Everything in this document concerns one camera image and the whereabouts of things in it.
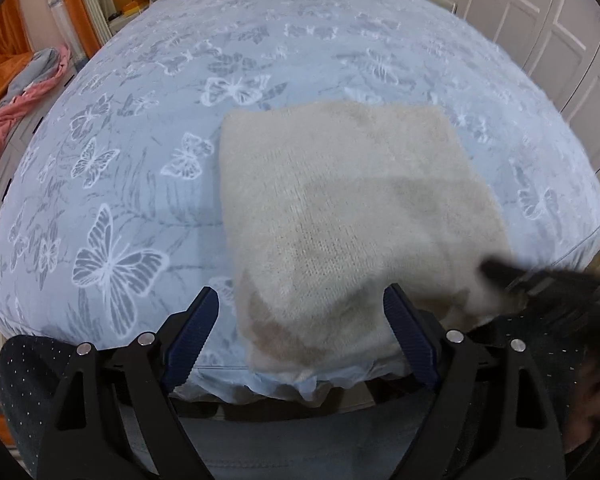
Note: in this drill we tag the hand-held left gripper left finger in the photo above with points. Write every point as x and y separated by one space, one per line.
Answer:
192 340

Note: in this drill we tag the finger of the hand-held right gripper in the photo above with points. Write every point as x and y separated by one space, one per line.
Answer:
500 271

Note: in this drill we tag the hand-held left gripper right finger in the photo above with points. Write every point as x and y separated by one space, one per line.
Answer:
410 340

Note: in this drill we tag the cream sweater with black hearts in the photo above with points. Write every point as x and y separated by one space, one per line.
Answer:
340 220

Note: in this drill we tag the dark dotted garment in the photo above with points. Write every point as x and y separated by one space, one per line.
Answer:
27 375

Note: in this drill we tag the bed with blue butterfly bedding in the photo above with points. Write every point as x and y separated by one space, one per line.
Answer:
145 160

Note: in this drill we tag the white wardrobe doors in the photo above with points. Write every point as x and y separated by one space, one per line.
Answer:
545 30

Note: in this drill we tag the pink blanket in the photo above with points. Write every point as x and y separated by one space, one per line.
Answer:
5 120

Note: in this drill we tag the grey cloth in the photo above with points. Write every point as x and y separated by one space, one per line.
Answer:
32 72

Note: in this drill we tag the nightstand with yellow things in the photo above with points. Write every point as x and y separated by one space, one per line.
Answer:
130 12

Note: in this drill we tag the wide orange curtain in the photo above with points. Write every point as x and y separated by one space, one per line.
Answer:
2 65

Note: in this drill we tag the narrow orange curtain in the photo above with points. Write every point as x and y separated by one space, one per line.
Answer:
75 5

